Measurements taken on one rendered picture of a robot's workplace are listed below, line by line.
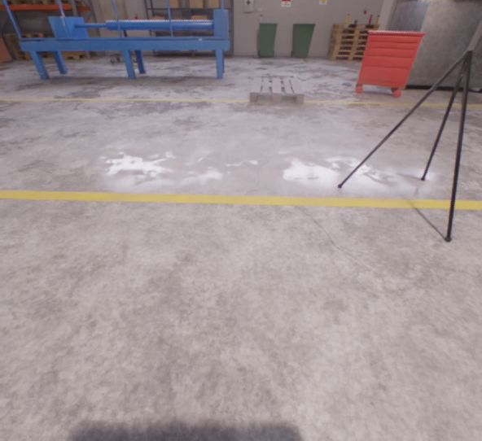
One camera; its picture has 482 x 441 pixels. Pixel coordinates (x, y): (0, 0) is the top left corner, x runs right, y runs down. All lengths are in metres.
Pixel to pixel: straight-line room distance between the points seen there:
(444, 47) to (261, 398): 5.70
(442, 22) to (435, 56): 0.49
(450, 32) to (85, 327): 6.00
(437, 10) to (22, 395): 6.09
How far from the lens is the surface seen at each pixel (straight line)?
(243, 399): 1.03
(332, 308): 1.22
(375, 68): 4.96
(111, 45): 6.30
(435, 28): 5.78
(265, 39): 9.56
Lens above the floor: 1.00
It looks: 36 degrees down
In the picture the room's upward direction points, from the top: straight up
